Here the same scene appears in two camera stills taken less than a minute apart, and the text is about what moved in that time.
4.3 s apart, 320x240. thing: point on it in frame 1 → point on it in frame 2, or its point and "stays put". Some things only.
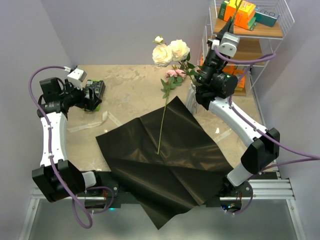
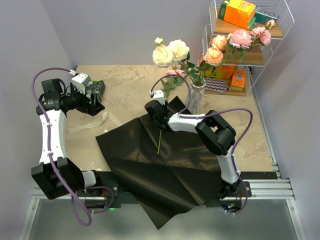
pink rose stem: (173, 79) stays put
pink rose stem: (237, 8) → (240, 40)
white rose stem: (164, 54) stays put
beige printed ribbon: (104, 119) stays put
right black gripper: (228, 28) → (165, 107)
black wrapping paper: (164, 161) stays put
